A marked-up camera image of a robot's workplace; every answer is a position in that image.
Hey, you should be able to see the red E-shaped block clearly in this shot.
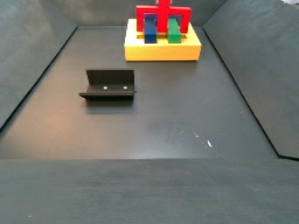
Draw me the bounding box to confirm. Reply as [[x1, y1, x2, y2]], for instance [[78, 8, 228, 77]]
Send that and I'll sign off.
[[134, 0, 192, 33]]

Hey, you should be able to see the yellow wooden board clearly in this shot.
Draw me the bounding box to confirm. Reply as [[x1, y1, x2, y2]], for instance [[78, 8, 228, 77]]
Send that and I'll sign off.
[[124, 18, 201, 61]]

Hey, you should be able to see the green block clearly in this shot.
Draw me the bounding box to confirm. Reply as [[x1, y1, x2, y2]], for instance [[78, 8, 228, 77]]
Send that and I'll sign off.
[[166, 18, 181, 44]]

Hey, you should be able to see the blue block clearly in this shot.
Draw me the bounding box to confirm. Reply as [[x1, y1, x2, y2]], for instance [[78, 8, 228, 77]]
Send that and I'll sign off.
[[144, 14, 157, 44]]

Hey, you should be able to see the black angle bracket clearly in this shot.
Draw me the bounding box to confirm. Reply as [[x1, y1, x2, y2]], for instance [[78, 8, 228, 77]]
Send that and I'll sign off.
[[78, 68, 136, 100]]

